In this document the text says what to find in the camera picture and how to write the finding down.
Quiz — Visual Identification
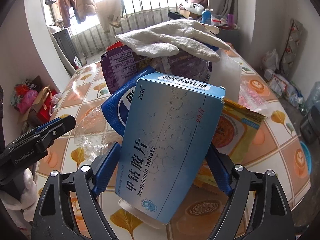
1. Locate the black rice cooker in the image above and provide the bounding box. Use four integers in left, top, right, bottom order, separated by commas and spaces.
300, 106, 320, 144

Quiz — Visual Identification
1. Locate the metal balcony railing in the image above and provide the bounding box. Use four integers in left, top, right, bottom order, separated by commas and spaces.
68, 0, 184, 60

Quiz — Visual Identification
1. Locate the white cotton work glove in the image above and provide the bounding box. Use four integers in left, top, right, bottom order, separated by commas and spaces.
115, 19, 231, 62

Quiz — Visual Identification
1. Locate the white tissue paper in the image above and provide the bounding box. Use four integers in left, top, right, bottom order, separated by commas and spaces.
208, 49, 241, 103

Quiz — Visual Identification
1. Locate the blue plastic basket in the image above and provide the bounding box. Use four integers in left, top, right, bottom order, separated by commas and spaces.
300, 141, 312, 175

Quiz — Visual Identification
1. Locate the blue detergent bottle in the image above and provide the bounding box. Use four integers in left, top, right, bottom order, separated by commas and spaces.
201, 9, 212, 25

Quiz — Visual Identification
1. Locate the pink bubble wrap bag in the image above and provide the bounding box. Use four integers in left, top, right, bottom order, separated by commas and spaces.
238, 81, 273, 118

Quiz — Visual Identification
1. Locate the purple cup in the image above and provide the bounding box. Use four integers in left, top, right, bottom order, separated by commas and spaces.
227, 14, 234, 29

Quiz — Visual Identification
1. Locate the purple snack bag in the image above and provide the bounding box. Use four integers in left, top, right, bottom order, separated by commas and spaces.
100, 45, 212, 94

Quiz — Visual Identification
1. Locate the yellow mooncake wrapper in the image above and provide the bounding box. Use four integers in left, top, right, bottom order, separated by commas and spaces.
192, 98, 266, 188

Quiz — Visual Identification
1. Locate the floor trash pile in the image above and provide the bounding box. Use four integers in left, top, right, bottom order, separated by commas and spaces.
264, 69, 304, 108

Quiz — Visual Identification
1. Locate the clear plastic bottle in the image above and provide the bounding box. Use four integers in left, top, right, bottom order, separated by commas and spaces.
74, 106, 123, 162

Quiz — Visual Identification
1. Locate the red gift bag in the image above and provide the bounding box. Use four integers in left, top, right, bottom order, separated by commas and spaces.
23, 87, 59, 124

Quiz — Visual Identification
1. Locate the blue medicine tablet box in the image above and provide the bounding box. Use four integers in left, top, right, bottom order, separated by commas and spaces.
115, 72, 226, 228

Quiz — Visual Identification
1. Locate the white plastic bag on floor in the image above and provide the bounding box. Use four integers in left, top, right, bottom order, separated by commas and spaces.
262, 49, 279, 71

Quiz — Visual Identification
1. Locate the folded patterned mat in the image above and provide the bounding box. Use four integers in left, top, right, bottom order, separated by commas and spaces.
279, 18, 303, 76

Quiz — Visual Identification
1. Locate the grey low cabinet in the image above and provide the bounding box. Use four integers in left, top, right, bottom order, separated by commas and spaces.
216, 29, 240, 50

